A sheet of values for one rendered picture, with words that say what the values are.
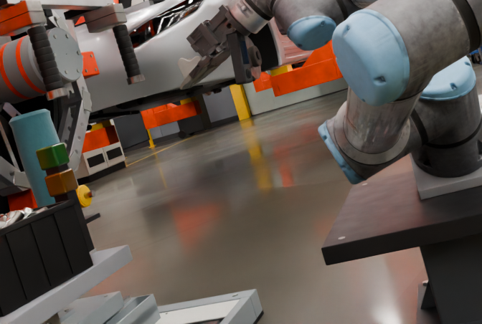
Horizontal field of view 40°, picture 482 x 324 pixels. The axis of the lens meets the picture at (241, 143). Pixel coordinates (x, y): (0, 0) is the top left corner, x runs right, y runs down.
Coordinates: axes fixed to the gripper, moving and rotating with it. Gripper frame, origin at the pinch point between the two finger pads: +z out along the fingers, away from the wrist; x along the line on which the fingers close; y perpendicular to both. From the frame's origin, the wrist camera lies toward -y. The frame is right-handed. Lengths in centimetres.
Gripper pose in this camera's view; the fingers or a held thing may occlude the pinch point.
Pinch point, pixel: (186, 87)
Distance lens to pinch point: 156.6
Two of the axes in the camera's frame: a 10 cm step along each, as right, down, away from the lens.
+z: -6.9, 6.3, 3.5
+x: -3.6, 1.1, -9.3
